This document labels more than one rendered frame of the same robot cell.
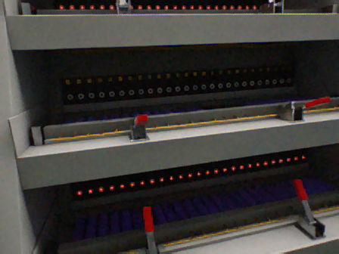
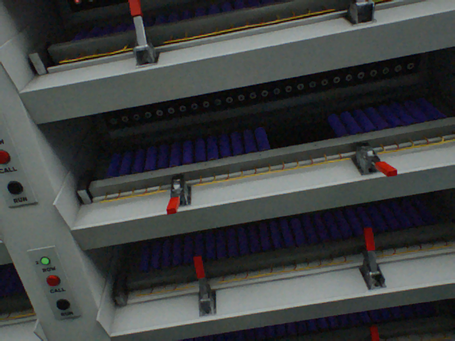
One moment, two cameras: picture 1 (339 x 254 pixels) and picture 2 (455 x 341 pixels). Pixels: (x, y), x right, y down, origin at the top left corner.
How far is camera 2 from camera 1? 0.26 m
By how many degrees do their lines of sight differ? 29
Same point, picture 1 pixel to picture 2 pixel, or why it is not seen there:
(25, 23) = (40, 97)
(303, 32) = (403, 44)
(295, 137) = (365, 192)
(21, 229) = (89, 281)
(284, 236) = (342, 282)
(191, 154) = (235, 216)
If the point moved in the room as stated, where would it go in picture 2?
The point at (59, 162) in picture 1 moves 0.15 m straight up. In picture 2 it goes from (107, 231) to (73, 128)
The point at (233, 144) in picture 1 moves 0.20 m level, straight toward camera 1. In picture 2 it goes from (284, 203) to (220, 298)
